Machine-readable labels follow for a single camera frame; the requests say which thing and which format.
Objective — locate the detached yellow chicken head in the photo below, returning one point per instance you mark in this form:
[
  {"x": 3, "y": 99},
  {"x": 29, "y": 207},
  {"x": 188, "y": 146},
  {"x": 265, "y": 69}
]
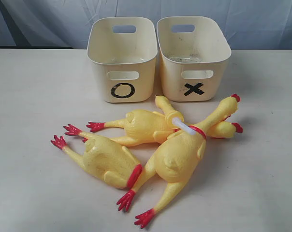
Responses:
[{"x": 173, "y": 118}]

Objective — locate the cream bin marked X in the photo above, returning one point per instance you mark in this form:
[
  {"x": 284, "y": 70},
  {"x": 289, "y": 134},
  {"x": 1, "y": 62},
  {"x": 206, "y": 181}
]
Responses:
[{"x": 194, "y": 54}]

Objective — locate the yellow rubber chicken with head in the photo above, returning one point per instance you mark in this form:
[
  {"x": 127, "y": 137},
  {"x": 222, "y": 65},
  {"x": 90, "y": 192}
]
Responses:
[{"x": 142, "y": 126}]

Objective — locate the cream bin marked O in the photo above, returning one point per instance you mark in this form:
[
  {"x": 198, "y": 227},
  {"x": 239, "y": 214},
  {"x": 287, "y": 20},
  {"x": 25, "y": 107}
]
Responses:
[{"x": 123, "y": 52}]

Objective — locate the headless yellow rubber chicken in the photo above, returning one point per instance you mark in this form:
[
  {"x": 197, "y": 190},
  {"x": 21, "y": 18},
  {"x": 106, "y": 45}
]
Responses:
[{"x": 103, "y": 158}]

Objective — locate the grey backdrop curtain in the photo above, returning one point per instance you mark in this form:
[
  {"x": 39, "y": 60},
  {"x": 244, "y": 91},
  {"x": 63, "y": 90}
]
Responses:
[{"x": 246, "y": 24}]

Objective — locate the large yellow rubber chicken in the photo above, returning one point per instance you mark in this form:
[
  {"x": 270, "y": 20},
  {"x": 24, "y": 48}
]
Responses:
[{"x": 176, "y": 159}]

